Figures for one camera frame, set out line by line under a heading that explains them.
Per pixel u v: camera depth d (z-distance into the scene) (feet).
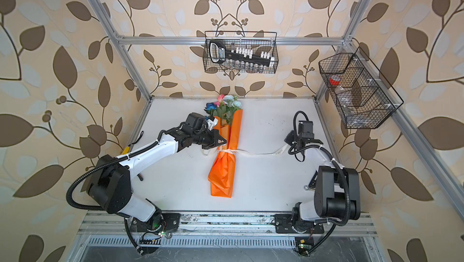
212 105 3.56
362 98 2.71
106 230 2.42
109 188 1.44
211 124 2.58
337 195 1.42
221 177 2.76
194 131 2.24
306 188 2.75
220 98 3.79
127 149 3.24
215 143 2.45
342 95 2.32
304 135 2.32
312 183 2.77
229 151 2.97
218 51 2.78
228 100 3.67
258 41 2.98
